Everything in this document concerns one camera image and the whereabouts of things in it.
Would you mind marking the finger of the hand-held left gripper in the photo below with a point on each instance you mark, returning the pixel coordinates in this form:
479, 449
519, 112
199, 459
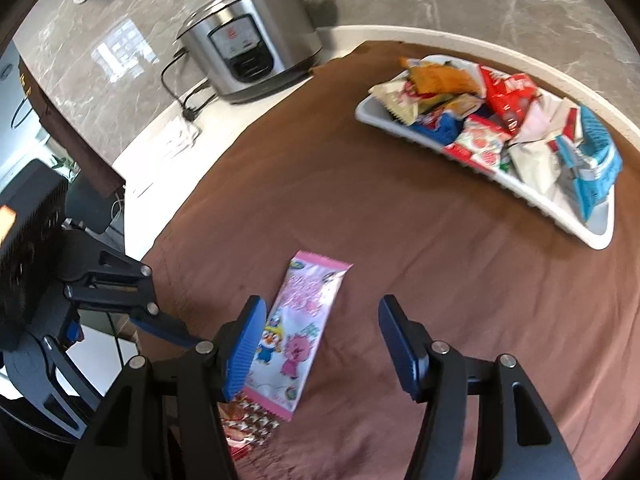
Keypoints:
165, 329

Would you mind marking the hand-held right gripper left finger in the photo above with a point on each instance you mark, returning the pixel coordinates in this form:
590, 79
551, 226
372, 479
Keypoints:
245, 350

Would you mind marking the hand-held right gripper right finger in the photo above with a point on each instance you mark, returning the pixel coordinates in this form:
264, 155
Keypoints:
400, 350

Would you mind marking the pink cartoon snack packet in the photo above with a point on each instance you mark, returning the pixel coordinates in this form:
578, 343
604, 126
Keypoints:
305, 310

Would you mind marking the red checkered snack packet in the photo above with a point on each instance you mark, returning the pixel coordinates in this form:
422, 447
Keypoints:
250, 425

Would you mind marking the white ribbed plastic tray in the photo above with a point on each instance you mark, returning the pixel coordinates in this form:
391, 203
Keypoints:
597, 232

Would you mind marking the pile of mixed snacks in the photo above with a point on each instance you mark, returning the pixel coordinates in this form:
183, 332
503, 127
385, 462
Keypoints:
500, 110

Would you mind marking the brown tablecloth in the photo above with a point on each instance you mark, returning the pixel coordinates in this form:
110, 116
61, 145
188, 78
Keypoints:
400, 235

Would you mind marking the white power strip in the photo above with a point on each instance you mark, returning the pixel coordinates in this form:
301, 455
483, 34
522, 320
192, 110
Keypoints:
175, 134

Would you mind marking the silver rice cooker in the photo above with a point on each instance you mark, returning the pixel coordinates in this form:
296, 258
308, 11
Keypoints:
250, 35

